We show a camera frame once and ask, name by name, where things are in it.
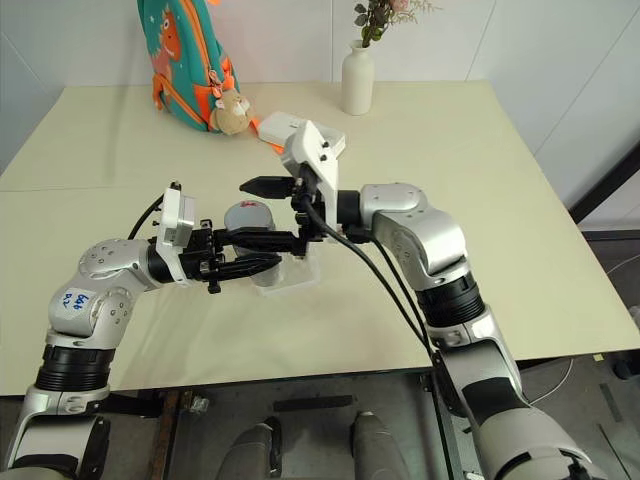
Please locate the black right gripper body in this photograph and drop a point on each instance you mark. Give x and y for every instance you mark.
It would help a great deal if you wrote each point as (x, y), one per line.
(307, 235)

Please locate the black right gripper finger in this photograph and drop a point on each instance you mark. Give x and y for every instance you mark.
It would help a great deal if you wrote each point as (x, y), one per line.
(282, 244)
(267, 187)

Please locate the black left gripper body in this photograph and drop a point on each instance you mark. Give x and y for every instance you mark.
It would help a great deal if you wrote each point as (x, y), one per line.
(200, 255)

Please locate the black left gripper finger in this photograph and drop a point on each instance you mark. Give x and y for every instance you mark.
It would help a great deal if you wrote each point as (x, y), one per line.
(235, 238)
(250, 266)

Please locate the translucent plastic jar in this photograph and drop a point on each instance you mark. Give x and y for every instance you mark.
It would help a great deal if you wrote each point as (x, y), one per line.
(268, 279)

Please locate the grey jar lid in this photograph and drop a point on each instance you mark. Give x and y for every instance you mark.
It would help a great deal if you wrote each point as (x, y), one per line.
(249, 216)

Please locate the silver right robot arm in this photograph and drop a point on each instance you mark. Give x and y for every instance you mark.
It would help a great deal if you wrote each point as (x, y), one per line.
(425, 235)

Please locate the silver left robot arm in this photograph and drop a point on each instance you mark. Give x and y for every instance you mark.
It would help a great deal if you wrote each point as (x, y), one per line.
(115, 262)

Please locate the clear plastic box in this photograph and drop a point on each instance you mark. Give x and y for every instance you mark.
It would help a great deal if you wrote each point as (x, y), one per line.
(300, 277)

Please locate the white flat box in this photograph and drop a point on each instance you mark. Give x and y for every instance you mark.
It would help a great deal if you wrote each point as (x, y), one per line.
(277, 127)

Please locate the beige plush toy pendant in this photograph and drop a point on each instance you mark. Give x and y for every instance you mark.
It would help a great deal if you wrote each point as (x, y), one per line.
(232, 112)

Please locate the white sticker with blue writing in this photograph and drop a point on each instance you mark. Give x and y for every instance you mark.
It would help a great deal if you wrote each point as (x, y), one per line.
(75, 300)

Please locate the white ceramic vase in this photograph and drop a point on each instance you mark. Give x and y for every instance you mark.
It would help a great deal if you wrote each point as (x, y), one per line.
(358, 80)

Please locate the black flat bar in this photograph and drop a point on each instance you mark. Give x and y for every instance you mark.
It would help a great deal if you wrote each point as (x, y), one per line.
(312, 403)

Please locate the teal dinosaur backpack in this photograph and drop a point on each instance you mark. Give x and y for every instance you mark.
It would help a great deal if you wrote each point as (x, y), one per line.
(185, 55)

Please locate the grey rounded robot foot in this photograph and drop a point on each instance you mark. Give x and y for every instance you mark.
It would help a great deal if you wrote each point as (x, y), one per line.
(252, 450)
(377, 447)

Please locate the dried flower bouquet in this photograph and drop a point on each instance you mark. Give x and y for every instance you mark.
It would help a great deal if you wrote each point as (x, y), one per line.
(380, 17)

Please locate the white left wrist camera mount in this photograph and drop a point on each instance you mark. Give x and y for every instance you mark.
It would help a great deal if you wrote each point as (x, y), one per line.
(176, 220)

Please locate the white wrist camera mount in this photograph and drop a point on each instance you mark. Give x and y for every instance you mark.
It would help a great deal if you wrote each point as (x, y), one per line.
(312, 150)
(176, 220)

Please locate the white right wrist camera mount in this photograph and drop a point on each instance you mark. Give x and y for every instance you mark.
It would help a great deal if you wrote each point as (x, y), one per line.
(312, 150)

